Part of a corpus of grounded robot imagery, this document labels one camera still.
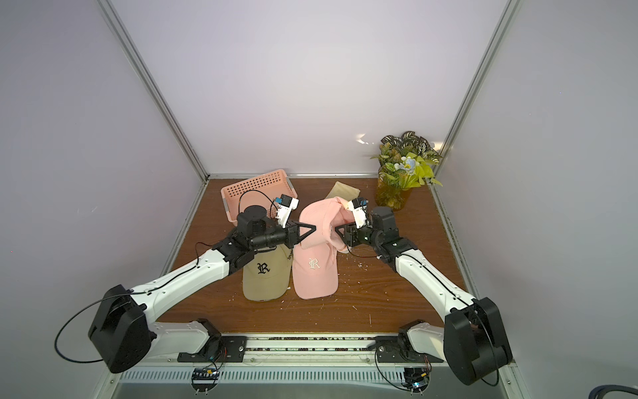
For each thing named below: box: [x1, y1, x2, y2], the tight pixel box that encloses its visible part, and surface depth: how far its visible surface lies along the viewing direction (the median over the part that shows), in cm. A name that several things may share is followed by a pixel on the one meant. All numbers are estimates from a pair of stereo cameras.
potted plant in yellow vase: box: [370, 131, 443, 211], surface depth 102 cm
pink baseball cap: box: [291, 243, 339, 301], surface depth 87 cm
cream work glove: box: [324, 180, 362, 202], surface depth 116 cm
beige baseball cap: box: [242, 244, 294, 302], surface depth 87 cm
